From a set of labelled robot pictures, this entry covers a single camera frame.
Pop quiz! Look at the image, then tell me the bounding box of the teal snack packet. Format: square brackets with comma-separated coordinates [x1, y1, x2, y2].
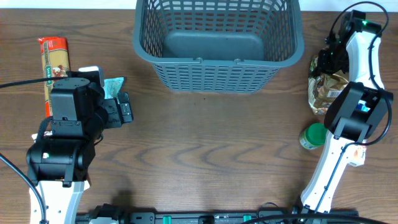
[103, 77, 124, 100]

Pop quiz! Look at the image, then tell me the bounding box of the gold foil snack bag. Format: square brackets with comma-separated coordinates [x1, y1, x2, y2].
[307, 55, 349, 115]

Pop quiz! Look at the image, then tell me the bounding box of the green lid jar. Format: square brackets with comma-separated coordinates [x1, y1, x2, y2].
[299, 123, 327, 150]

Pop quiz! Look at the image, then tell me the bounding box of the colourful tissue pack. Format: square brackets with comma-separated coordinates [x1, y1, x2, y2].
[351, 146, 367, 167]

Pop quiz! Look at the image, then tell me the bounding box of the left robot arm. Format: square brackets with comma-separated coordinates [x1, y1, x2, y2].
[26, 66, 133, 223]

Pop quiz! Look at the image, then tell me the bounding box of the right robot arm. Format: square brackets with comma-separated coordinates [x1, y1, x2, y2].
[300, 10, 394, 213]

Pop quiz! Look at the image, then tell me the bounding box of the spaghetti pasta packet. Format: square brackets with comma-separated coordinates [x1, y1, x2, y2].
[37, 36, 71, 118]

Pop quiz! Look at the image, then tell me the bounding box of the grey plastic basket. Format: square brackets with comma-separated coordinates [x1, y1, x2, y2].
[132, 0, 304, 93]

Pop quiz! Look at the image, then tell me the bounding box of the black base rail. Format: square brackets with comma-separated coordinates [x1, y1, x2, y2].
[75, 203, 359, 224]

